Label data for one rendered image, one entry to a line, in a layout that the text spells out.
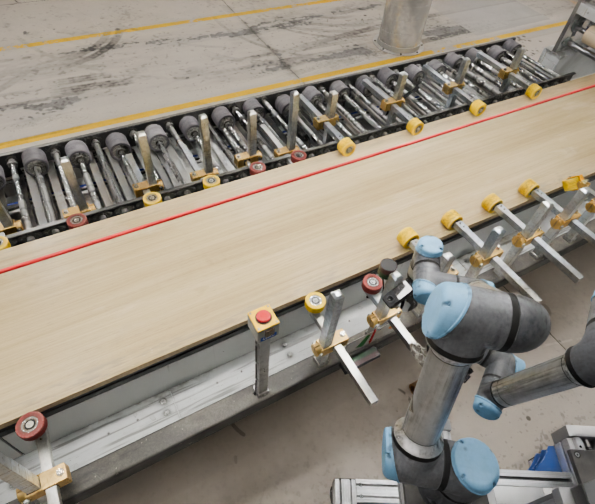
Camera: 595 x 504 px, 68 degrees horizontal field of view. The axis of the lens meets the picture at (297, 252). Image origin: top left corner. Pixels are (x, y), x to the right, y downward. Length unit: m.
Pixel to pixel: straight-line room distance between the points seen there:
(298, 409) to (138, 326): 1.10
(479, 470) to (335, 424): 1.37
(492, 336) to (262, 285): 1.03
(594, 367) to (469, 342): 0.34
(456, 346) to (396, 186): 1.42
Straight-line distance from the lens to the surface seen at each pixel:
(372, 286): 1.78
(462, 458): 1.17
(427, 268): 1.30
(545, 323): 0.96
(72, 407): 1.74
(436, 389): 1.00
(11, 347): 1.80
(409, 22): 5.44
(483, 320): 0.89
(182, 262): 1.82
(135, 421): 1.85
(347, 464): 2.43
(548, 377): 1.24
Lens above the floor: 2.32
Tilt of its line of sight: 50 degrees down
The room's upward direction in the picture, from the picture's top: 7 degrees clockwise
